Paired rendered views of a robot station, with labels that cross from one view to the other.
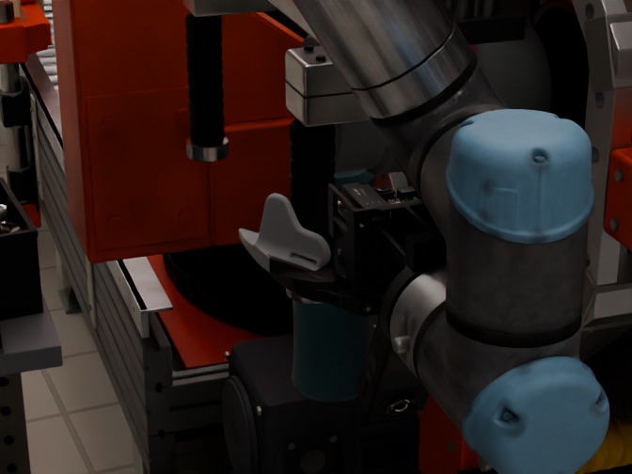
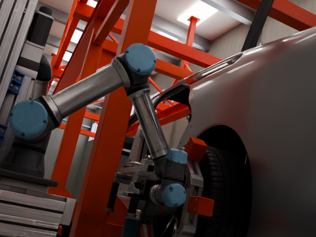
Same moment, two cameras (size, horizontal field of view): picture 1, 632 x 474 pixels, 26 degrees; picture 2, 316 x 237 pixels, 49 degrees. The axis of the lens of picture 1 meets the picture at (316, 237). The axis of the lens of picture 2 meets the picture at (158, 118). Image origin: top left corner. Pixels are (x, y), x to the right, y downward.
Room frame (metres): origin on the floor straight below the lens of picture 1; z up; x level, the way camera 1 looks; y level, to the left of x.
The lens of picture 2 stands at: (-0.52, 0.02, 0.78)
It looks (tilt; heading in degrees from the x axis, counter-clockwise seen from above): 15 degrees up; 358
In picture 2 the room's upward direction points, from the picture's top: 12 degrees clockwise
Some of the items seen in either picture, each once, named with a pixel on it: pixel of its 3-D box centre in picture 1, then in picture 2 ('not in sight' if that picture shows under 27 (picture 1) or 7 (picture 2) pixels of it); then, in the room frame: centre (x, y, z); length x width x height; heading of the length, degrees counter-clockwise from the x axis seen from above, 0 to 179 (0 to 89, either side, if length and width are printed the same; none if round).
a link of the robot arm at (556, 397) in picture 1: (511, 383); (170, 193); (0.68, -0.11, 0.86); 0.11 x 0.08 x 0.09; 19
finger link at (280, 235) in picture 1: (278, 230); (130, 189); (0.89, 0.03, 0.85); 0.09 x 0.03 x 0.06; 55
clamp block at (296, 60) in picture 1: (349, 80); (145, 177); (1.02, -0.03, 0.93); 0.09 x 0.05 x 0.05; 109
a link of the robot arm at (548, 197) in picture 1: (508, 212); (173, 166); (0.69, -0.11, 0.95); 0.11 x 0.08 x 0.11; 9
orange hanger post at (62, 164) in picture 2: not in sight; (75, 111); (3.47, 0.87, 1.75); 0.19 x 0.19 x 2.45; 19
